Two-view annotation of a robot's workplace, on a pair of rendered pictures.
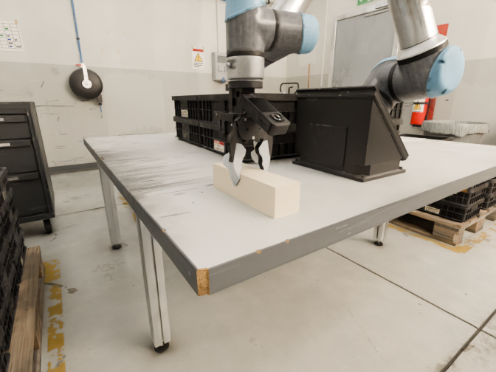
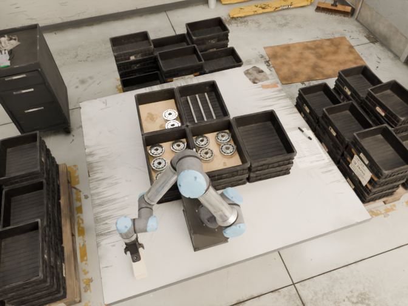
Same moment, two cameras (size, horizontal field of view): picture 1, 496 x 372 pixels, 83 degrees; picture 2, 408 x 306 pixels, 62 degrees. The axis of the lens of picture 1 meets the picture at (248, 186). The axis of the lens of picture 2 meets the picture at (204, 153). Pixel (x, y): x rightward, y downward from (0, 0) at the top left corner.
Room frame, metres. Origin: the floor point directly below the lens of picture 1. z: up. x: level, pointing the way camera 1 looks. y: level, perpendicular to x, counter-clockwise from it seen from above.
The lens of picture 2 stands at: (0.03, -0.60, 2.54)
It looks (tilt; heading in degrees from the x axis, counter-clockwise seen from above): 52 degrees down; 18
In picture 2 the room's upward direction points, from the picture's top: 2 degrees counter-clockwise
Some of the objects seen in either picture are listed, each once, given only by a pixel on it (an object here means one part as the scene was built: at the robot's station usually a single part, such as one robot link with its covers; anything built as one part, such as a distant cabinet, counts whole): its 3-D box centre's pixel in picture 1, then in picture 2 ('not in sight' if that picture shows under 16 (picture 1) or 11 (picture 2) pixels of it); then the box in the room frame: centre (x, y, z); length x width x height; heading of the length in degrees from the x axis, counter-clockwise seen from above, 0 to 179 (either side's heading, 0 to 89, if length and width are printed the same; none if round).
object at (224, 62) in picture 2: not in sight; (219, 71); (2.76, 0.09, 0.31); 0.40 x 0.30 x 0.34; 124
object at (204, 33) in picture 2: not in sight; (207, 45); (3.09, 0.31, 0.37); 0.40 x 0.30 x 0.45; 124
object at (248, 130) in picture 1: (243, 112); (130, 239); (0.61, 0.01, 0.88); 0.09 x 0.08 x 0.12; 34
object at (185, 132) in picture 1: (211, 129); not in sight; (1.51, 0.19, 0.76); 0.40 x 0.30 x 0.12; 31
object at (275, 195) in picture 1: (251, 184); (136, 255); (0.59, -0.01, 0.73); 0.24 x 0.06 x 0.06; 34
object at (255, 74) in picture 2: not in sight; (255, 74); (2.33, -0.34, 0.71); 0.22 x 0.19 x 0.01; 34
